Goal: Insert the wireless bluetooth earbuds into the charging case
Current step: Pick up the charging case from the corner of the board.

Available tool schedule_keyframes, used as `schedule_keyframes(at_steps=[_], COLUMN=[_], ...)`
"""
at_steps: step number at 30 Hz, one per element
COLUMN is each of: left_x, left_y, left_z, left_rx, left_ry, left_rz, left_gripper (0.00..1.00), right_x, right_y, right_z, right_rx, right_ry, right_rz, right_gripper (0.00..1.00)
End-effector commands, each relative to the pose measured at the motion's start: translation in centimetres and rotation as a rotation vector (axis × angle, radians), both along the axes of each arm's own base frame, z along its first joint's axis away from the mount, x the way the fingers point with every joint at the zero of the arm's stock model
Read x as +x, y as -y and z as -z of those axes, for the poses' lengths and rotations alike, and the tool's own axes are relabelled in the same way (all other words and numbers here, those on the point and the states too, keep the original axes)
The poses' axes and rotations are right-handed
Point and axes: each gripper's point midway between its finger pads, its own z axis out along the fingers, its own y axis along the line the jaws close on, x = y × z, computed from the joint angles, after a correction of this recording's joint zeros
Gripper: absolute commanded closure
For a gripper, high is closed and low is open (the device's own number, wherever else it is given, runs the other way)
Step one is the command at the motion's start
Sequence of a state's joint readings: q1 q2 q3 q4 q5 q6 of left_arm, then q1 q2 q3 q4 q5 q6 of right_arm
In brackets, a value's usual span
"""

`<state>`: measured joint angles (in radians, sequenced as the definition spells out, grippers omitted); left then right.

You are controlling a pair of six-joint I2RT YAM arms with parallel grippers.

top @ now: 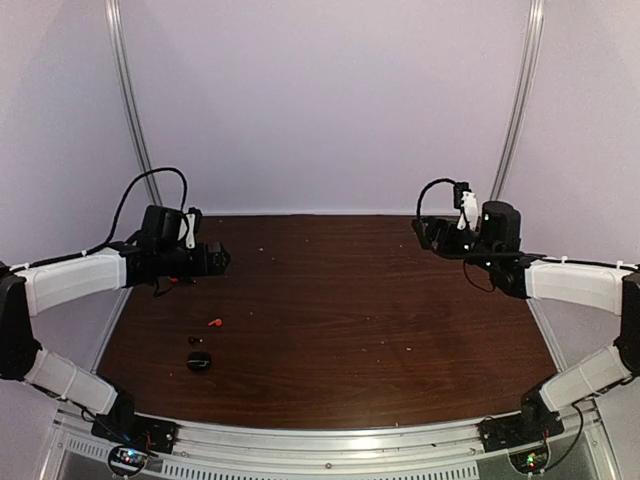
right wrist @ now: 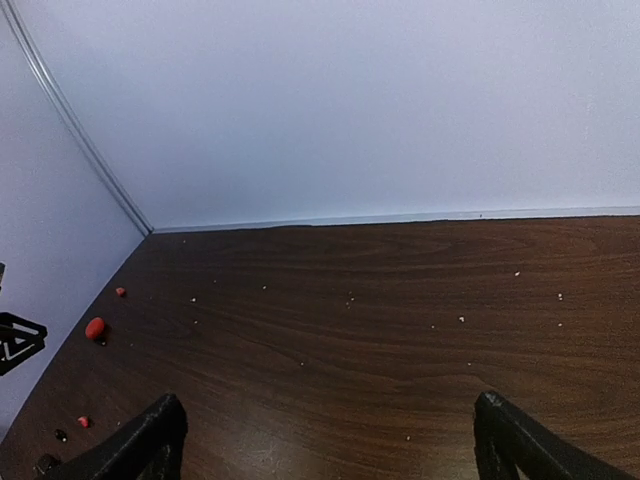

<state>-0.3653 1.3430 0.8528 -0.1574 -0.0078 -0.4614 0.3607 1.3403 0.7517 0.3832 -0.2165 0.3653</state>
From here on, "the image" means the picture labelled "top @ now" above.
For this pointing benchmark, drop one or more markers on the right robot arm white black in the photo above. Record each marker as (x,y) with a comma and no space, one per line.
(488,237)

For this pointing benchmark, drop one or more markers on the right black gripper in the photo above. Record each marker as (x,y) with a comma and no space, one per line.
(436,223)

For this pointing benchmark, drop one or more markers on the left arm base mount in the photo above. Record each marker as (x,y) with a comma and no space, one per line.
(146,433)

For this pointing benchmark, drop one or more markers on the aluminium frame post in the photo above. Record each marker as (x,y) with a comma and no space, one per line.
(132,116)
(528,65)

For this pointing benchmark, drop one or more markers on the black earbud charging case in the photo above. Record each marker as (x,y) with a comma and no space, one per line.
(199,361)

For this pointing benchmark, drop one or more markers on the right aluminium frame post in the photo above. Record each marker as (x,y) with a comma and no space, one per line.
(528,65)

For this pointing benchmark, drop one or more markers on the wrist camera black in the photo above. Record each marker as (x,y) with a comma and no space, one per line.
(192,222)
(462,197)

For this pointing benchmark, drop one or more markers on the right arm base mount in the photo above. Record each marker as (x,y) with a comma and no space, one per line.
(507,432)

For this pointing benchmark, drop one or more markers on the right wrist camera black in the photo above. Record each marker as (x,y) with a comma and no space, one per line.
(462,197)

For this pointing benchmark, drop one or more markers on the left aluminium frame post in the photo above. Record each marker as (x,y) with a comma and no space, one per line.
(132,116)

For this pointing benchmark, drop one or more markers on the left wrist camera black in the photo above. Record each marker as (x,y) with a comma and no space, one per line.
(192,222)

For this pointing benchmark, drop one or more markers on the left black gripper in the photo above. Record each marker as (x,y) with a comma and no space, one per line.
(202,267)

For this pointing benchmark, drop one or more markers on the front aluminium rail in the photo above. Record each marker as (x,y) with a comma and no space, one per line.
(451,450)

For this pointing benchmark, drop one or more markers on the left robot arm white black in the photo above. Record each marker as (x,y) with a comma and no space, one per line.
(29,289)

